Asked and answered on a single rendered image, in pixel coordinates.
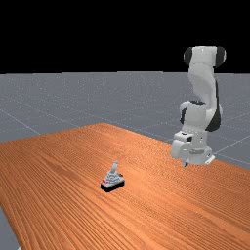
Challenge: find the grey toggle switch black base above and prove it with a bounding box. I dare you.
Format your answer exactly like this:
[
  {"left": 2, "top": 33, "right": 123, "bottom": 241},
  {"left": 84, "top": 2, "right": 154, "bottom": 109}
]
[{"left": 100, "top": 161, "right": 126, "bottom": 193}]

